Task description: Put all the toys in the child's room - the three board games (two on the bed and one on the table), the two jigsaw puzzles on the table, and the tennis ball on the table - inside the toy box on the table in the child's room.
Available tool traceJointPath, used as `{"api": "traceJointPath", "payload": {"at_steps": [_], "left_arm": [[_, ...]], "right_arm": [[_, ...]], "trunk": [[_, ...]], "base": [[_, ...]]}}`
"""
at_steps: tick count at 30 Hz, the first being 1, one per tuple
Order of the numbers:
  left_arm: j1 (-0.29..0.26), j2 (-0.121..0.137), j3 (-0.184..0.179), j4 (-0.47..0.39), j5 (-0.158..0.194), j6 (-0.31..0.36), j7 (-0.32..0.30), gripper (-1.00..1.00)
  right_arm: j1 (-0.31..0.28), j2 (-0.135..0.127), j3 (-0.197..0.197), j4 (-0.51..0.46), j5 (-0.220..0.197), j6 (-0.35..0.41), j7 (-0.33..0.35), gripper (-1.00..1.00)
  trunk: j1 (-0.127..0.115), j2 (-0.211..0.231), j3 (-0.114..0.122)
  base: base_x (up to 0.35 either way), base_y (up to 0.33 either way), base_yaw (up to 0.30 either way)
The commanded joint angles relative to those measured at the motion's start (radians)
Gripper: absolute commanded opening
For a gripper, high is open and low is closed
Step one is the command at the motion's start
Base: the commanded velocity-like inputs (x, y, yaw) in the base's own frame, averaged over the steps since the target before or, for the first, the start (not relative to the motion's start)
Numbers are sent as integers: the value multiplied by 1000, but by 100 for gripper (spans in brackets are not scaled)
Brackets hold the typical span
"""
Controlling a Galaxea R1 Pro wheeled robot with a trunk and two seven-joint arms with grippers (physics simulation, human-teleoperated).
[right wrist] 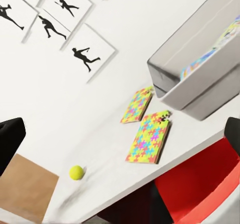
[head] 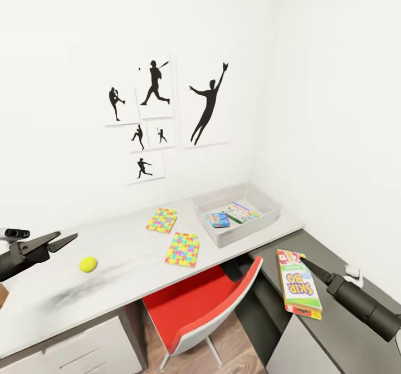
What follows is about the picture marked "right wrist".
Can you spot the jigsaw puzzle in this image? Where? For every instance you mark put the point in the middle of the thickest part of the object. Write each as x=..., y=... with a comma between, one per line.
x=149, y=139
x=137, y=105

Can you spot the board game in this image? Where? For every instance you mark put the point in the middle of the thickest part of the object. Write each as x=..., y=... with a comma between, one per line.
x=232, y=29
x=187, y=70

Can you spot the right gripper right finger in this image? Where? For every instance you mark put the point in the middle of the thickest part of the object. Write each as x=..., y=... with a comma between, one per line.
x=232, y=133

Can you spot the tennis ball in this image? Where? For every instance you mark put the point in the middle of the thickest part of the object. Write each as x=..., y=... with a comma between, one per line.
x=76, y=172

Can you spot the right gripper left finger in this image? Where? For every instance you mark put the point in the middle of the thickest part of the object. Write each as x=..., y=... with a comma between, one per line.
x=12, y=134

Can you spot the toy box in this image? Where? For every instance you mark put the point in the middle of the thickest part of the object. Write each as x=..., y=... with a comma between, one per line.
x=212, y=83

